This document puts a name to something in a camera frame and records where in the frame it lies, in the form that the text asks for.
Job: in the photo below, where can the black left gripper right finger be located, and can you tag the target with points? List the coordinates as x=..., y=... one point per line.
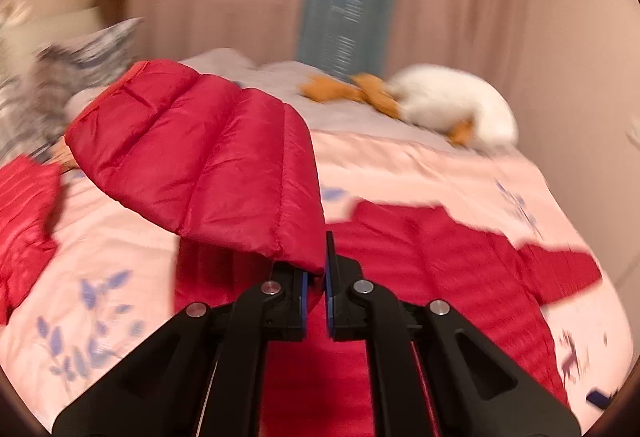
x=431, y=372

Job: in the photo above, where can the white goose plush toy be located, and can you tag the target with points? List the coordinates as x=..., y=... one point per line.
x=469, y=111

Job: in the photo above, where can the pink deer print duvet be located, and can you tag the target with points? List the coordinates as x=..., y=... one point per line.
x=111, y=283

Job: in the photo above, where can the red down jacket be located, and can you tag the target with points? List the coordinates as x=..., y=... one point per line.
x=29, y=195
x=236, y=218

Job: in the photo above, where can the small orange plush toy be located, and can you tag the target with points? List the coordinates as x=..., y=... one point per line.
x=61, y=155

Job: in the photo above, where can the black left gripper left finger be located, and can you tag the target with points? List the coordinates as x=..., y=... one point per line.
x=200, y=373

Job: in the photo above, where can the plaid grey pillow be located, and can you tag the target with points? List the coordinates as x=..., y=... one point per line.
x=34, y=103

